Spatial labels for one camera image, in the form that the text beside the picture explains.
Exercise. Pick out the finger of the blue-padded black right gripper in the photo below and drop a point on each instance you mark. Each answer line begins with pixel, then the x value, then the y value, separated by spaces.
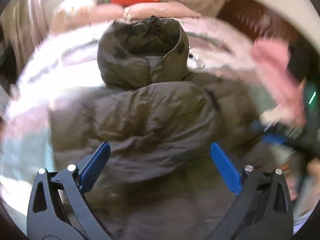
pixel 262 208

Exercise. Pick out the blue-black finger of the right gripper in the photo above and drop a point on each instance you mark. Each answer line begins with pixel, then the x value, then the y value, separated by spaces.
pixel 294 137

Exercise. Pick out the dark wooden headboard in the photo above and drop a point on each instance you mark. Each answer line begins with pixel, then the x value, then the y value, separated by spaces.
pixel 256 20

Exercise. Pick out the dark olive hooded puffer jacket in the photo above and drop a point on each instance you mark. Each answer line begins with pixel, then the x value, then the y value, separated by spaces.
pixel 160 120

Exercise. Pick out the pink folded blanket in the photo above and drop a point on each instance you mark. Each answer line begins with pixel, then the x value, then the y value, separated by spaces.
pixel 271 57

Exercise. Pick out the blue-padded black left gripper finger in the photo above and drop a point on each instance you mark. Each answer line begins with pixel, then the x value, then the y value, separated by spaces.
pixel 46 217

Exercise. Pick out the pink bed pillow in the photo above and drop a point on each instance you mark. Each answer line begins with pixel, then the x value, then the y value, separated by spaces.
pixel 111 11

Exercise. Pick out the white floral pillow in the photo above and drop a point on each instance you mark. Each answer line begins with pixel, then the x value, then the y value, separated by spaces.
pixel 70 8

